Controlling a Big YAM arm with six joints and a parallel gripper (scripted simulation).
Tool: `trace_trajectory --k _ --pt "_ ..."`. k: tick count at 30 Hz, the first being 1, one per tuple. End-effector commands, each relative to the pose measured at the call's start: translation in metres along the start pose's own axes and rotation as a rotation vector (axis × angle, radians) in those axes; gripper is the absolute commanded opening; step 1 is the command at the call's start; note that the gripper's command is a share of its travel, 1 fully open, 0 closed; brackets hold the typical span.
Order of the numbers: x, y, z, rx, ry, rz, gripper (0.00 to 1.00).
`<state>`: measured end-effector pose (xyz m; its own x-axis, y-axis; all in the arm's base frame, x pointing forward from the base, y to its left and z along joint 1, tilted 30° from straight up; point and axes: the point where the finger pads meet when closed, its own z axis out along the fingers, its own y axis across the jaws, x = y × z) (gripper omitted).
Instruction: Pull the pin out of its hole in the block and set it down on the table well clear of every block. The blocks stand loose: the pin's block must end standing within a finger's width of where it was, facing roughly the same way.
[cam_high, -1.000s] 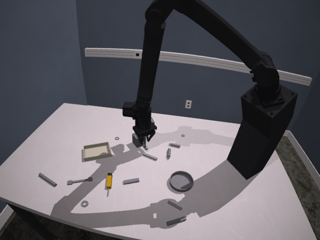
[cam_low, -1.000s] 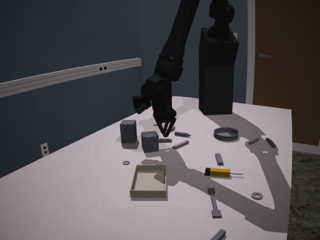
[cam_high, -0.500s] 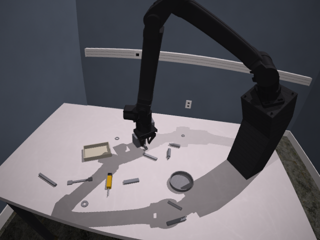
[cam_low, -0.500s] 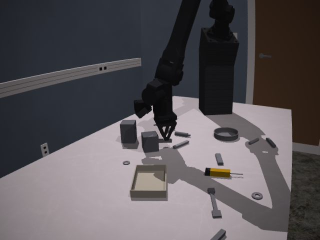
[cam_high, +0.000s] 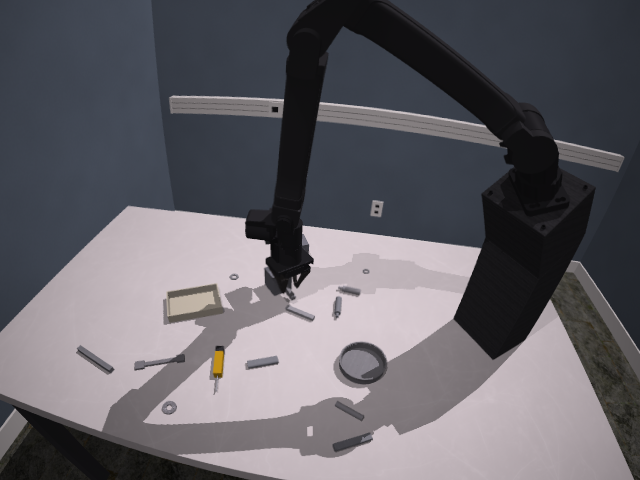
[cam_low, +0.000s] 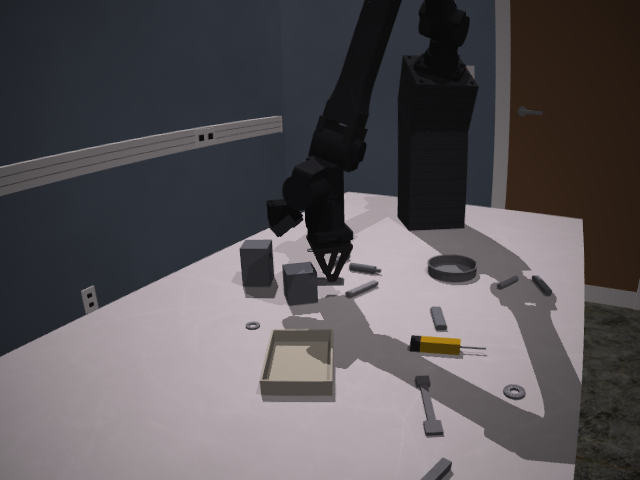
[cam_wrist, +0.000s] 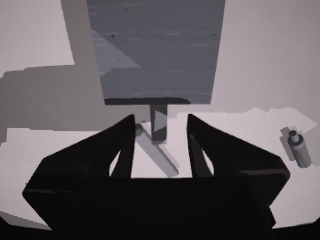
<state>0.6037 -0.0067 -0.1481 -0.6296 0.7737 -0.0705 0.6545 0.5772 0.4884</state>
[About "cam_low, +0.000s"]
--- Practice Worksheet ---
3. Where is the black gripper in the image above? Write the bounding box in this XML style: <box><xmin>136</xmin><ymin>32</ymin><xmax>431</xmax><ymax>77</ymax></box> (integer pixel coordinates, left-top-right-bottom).
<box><xmin>306</xmin><ymin>197</ymin><xmax>353</xmax><ymax>282</ymax></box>

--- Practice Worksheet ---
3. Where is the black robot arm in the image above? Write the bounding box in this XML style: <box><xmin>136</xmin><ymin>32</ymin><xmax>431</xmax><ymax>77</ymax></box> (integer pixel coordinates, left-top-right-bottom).
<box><xmin>267</xmin><ymin>0</ymin><xmax>470</xmax><ymax>237</ymax></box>

